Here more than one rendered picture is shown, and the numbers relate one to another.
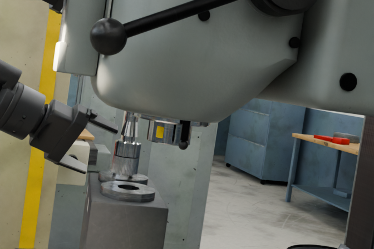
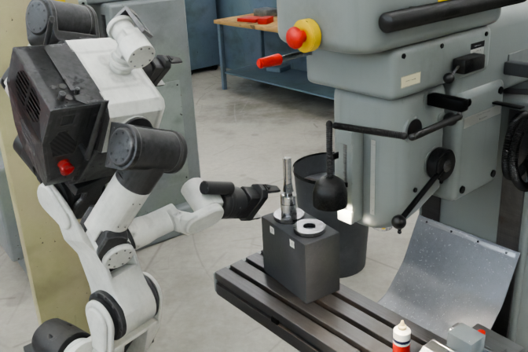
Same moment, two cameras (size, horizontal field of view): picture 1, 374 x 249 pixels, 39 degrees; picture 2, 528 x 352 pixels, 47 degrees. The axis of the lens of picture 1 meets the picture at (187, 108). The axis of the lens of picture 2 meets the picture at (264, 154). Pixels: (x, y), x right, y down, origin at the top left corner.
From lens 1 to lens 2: 106 cm
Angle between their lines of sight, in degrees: 26
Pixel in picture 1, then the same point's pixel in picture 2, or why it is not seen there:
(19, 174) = not seen: hidden behind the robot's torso
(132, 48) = (390, 211)
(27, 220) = not seen: hidden behind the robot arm
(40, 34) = not seen: hidden behind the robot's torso
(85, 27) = (357, 202)
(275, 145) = (193, 31)
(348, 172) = (273, 44)
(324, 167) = (247, 43)
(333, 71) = (456, 188)
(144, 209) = (329, 238)
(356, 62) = (463, 181)
